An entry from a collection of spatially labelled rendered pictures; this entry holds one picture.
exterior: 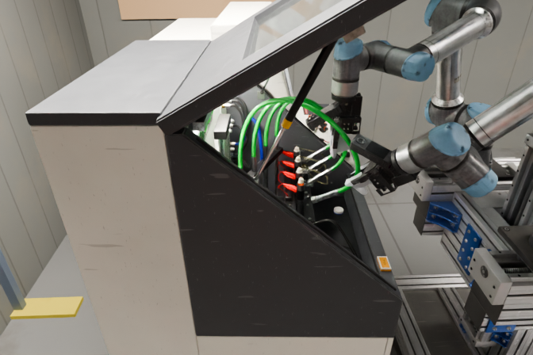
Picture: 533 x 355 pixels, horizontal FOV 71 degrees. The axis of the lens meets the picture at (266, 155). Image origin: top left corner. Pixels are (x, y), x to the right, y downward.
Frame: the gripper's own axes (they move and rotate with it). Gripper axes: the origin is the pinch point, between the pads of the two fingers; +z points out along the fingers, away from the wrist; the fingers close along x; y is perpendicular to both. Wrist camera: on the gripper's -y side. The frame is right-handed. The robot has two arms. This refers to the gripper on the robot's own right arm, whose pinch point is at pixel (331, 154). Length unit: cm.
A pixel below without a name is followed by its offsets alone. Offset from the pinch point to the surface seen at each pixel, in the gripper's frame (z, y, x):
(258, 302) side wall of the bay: 27.7, -22.7, -33.9
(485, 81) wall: 51, 177, 232
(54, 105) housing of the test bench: -28, -65, -30
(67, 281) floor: 121, -146, 58
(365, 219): 26.7, 13.9, 1.1
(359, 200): 26.7, 14.2, 12.5
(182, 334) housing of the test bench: 41, -45, -34
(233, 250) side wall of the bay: 8.9, -28.4, -33.9
